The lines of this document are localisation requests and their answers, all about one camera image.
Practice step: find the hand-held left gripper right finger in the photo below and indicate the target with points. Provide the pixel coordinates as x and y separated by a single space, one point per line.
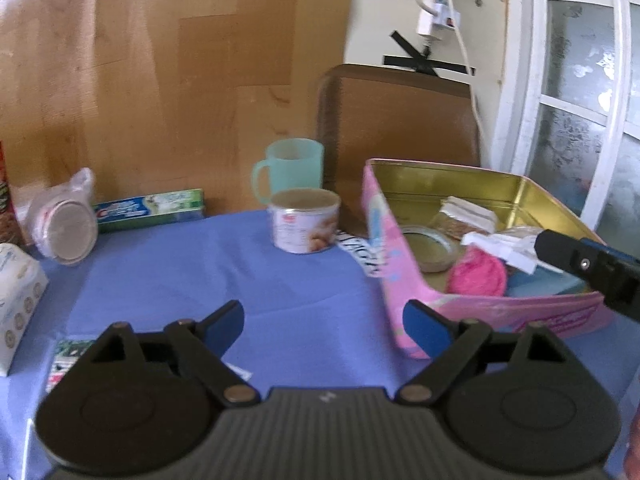
425 327

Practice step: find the teal plastic cup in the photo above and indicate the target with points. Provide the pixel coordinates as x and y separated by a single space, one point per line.
295 165

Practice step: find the white food can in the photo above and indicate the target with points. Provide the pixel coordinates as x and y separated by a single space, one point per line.
305 225

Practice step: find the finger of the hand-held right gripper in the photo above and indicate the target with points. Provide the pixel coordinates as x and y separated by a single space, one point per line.
585 265

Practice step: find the blue printed tablecloth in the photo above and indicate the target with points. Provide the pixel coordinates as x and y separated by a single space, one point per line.
200 270

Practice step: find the blue plastic case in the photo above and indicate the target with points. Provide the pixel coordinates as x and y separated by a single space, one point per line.
545 285

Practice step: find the clear snack packet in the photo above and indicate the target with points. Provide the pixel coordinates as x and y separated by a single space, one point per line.
462 219

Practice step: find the brown woven chair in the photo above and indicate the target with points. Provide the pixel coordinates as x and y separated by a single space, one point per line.
400 125

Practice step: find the wooden board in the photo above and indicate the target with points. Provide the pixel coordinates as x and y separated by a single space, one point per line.
175 60

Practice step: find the clear packet of white items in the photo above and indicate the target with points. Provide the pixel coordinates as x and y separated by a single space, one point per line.
502 249

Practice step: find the white tissue pack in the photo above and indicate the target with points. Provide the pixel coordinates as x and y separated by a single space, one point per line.
17 300

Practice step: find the black tape cross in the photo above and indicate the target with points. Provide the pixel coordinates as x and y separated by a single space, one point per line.
425 60

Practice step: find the white power strip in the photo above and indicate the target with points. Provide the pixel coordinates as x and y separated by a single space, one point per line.
437 7

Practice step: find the pink tin box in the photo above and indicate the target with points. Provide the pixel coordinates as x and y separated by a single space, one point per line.
395 285

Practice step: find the pink knitted cloth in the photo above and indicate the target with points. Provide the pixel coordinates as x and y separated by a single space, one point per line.
477 272

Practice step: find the red snack tin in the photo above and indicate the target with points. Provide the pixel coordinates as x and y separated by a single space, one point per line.
6 195

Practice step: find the white window frame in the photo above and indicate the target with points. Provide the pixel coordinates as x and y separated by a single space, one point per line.
535 85

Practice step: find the white tape roll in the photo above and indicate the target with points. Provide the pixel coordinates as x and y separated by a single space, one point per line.
430 250

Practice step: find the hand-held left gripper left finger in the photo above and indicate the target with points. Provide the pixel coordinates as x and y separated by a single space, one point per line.
225 325

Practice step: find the green toothpaste box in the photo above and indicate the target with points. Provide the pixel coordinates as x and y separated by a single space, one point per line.
150 207

